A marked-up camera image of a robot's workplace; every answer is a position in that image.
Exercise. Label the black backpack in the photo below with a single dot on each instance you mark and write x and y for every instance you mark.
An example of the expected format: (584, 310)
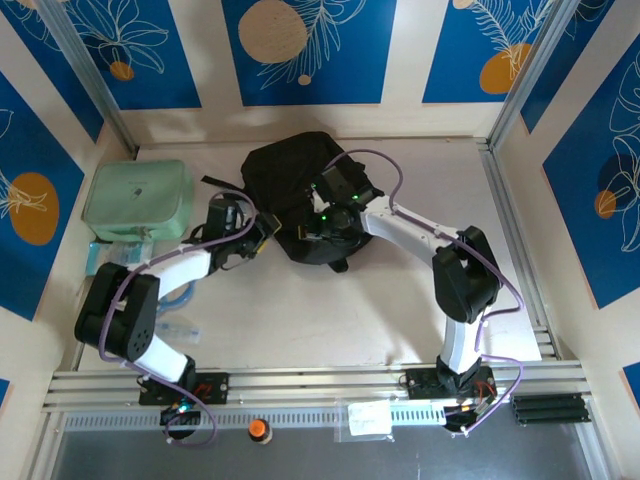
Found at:
(280, 165)

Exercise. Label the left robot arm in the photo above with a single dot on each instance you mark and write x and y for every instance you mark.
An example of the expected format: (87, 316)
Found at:
(175, 270)

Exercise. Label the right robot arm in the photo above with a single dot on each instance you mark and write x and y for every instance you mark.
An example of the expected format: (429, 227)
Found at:
(400, 225)

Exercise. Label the mint green zip pencil case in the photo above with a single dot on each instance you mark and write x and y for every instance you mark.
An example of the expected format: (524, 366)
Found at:
(135, 200)

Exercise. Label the clear plastic packet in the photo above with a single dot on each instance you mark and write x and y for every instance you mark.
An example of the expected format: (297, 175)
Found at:
(182, 331)
(187, 300)

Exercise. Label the light blue plastic packet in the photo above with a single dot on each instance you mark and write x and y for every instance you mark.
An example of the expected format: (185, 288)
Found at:
(107, 257)

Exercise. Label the orange capped bottle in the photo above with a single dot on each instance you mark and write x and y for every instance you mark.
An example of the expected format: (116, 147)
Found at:
(260, 430)

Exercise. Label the clear bag with paper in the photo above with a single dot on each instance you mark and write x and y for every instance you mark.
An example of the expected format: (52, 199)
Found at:
(367, 417)

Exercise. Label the black ribbed profile piece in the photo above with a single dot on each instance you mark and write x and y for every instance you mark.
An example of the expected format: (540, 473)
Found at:
(547, 410)

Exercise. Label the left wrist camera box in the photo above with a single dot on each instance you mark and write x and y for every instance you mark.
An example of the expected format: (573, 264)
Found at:
(220, 215)

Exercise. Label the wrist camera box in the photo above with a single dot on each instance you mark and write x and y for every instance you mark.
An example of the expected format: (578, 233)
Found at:
(335, 182)
(220, 215)

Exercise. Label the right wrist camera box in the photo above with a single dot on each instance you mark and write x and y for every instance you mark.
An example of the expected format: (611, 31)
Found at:
(335, 182)

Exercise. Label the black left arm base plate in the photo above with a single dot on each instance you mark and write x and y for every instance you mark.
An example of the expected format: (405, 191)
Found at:
(215, 387)

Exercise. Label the aluminium front rail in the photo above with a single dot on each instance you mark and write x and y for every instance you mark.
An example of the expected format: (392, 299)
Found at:
(310, 382)

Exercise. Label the blue floral wall poster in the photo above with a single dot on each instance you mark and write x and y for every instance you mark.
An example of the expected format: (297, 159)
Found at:
(50, 70)
(350, 50)
(590, 250)
(150, 60)
(30, 260)
(460, 50)
(575, 65)

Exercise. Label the aluminium side rail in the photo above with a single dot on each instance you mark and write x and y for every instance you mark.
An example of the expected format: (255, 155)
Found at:
(520, 260)
(82, 340)

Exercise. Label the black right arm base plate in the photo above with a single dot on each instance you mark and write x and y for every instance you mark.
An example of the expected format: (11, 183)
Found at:
(422, 382)

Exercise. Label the aluminium frame post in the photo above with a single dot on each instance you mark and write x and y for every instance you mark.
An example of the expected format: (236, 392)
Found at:
(530, 75)
(87, 75)

